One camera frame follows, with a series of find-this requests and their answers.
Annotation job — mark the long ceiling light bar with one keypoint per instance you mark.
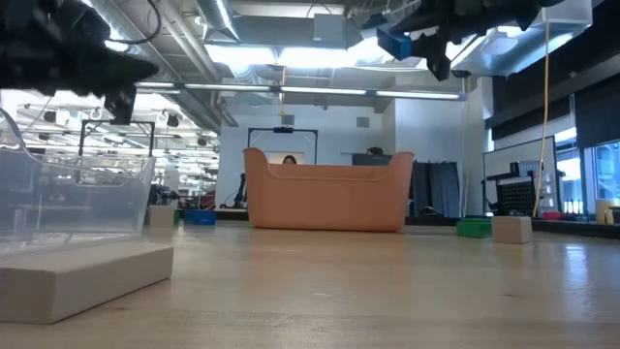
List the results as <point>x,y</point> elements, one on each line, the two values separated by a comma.
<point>300,90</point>

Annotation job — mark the blue toy brick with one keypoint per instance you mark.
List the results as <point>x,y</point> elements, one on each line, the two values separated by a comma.
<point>394,42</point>
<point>199,217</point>

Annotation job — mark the black camera gantry frame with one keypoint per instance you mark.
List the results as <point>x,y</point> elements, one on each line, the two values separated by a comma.
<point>283,130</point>
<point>116,122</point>

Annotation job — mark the white board panel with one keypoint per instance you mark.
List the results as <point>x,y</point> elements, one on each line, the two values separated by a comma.
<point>508,157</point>

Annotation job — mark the red container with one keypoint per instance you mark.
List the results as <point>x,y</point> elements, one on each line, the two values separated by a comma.
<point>551,215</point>

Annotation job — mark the orange plastic bin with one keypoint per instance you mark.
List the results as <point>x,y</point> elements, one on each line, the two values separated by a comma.
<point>329,199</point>

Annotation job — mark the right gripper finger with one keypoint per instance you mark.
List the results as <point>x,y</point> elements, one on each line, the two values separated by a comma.
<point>402,17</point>
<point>436,51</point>

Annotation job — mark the silver ventilation duct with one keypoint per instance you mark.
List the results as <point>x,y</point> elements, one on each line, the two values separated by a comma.
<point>218,17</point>

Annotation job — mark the green toy brick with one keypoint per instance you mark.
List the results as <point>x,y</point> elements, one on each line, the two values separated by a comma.
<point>474,229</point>
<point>176,217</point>

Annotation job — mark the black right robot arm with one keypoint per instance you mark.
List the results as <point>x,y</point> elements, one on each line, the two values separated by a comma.
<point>528,12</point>

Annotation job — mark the dark dome security camera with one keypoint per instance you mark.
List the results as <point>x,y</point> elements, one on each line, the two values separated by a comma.
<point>460,73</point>

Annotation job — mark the black perforated panel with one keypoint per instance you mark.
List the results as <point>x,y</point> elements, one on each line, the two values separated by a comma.
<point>516,196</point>

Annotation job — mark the grey curtain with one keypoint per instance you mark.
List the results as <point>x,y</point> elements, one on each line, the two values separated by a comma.
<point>436,189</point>

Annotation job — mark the yellow cup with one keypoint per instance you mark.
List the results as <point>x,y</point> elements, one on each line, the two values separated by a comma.
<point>604,211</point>

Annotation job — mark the black background robot arm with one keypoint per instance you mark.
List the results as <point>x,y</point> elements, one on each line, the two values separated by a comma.
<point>239,191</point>

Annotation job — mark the grey ceiling box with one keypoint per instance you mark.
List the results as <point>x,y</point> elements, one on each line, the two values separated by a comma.
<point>328,27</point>

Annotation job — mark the clear plastic bin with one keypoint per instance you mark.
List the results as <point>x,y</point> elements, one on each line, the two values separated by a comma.
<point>72,203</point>

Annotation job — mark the grey wall vent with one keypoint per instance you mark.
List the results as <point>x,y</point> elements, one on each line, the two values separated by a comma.
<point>362,122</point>
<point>288,120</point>

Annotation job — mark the black window frame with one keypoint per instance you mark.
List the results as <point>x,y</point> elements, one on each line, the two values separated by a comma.
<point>588,179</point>

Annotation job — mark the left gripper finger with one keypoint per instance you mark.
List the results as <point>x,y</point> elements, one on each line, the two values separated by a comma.
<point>123,70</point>

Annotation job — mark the person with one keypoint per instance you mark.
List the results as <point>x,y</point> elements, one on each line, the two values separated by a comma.
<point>289,160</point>
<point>375,150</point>

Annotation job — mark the black aluminium table frame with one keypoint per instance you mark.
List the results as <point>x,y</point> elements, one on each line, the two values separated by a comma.
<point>436,221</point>

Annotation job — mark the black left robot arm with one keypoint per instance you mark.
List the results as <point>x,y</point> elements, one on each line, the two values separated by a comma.
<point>43,19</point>

